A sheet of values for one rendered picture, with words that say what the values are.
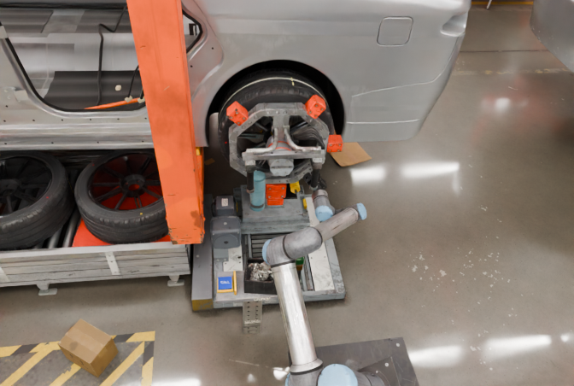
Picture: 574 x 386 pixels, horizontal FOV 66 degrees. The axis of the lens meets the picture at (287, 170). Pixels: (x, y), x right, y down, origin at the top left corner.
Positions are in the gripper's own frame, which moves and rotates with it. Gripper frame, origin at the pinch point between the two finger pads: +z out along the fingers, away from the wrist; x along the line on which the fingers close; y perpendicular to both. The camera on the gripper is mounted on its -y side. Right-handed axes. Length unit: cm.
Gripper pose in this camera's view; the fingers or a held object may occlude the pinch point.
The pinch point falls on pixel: (311, 168)
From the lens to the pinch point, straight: 268.0
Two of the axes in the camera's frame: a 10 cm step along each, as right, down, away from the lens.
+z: -1.2, -6.9, 7.1
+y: 6.5, 4.8, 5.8
